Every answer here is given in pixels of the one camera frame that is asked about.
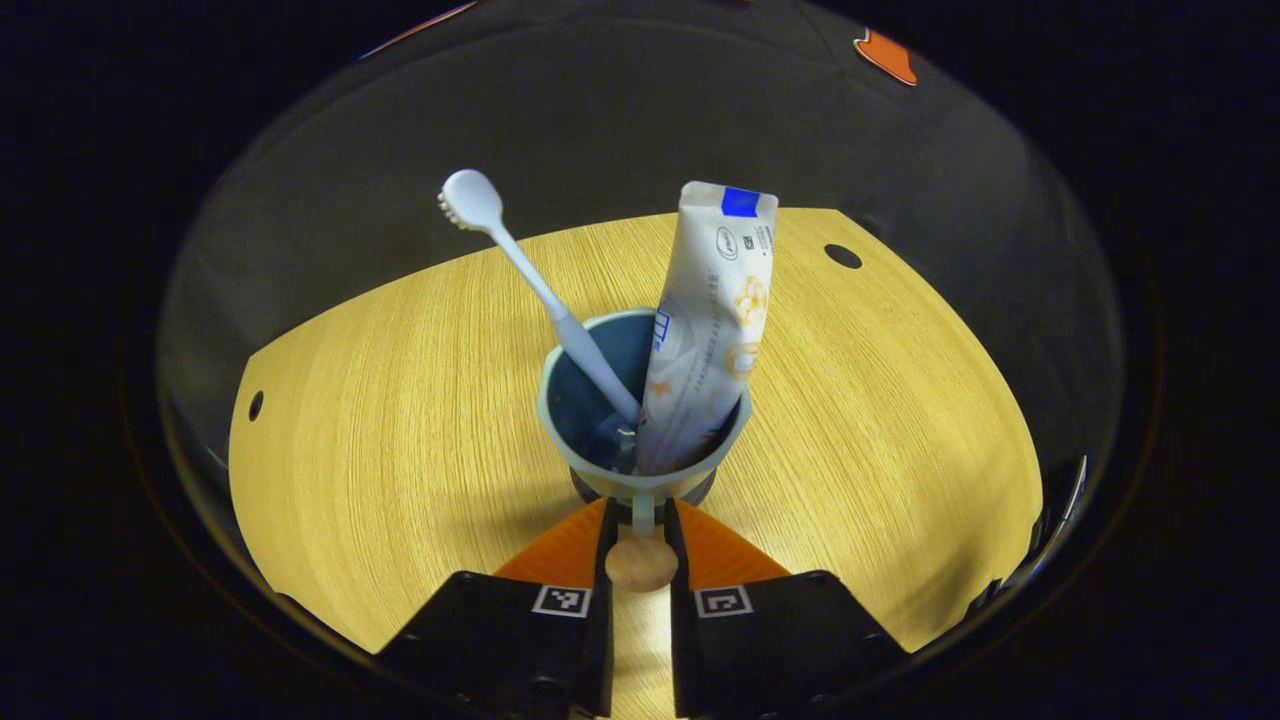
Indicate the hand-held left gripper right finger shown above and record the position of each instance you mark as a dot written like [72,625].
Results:
[780,650]

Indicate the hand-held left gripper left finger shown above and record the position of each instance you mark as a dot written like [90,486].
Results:
[500,650]

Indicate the white toothpaste tube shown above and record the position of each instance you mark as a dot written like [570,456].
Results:
[710,330]

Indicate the white toothbrush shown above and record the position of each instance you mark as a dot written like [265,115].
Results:
[530,275]

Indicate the light wooden desktop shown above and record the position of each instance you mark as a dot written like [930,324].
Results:
[400,450]

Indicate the black backdrop cloth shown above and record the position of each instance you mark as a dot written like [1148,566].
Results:
[600,120]

